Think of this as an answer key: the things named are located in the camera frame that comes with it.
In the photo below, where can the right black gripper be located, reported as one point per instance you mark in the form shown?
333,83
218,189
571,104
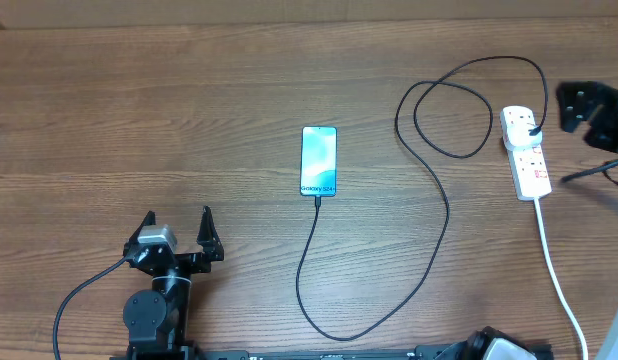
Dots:
609,116

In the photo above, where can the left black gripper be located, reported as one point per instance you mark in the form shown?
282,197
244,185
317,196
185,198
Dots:
211,248

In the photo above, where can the blue screen smartphone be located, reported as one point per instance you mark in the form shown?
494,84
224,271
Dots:
318,170

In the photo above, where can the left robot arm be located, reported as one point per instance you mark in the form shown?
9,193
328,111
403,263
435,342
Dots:
157,318

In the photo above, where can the white charger adapter plug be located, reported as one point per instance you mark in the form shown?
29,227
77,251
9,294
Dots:
518,136

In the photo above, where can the white power strip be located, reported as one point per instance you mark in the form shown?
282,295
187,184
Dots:
528,166

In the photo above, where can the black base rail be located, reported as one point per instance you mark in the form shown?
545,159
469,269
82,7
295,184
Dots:
421,352

